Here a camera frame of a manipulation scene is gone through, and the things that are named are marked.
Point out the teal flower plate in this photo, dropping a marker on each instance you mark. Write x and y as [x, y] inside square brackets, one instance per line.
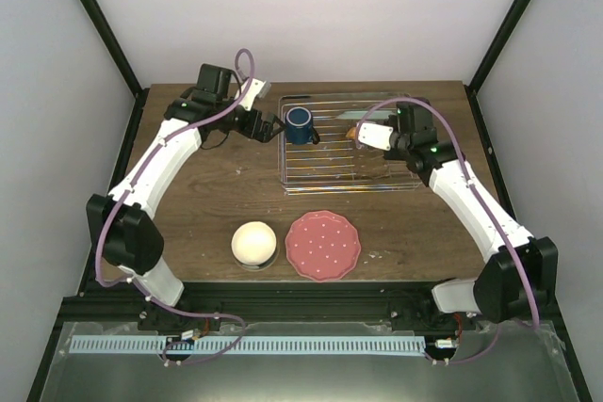
[356, 115]

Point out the wire dish rack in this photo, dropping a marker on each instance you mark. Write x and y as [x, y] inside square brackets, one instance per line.
[336, 164]

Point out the white upturned bowl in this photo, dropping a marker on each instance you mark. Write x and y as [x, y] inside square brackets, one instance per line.
[253, 242]

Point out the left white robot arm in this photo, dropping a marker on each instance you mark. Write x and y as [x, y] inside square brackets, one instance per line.
[121, 223]

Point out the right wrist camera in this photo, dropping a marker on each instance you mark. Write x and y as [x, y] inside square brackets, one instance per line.
[374, 135]

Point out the blue enamel mug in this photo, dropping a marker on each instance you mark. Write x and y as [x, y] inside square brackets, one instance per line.
[299, 127]

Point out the pink dotted scalloped plate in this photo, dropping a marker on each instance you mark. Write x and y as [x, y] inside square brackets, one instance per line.
[322, 246]

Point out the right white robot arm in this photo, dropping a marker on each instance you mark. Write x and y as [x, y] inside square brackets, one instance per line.
[520, 269]

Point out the black aluminium frame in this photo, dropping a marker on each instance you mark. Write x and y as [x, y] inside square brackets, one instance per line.
[103, 29]

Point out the light blue slotted strip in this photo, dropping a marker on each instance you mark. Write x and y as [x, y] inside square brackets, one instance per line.
[405, 346]

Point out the orange scalloped plate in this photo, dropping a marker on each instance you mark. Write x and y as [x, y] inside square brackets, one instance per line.
[352, 133]

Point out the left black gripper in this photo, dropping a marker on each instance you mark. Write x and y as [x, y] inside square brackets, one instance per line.
[263, 135]

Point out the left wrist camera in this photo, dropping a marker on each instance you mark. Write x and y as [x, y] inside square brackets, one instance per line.
[256, 89]

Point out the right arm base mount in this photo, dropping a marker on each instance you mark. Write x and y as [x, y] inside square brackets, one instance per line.
[421, 314]

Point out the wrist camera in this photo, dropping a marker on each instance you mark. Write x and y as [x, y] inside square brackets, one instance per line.
[256, 89]
[374, 135]

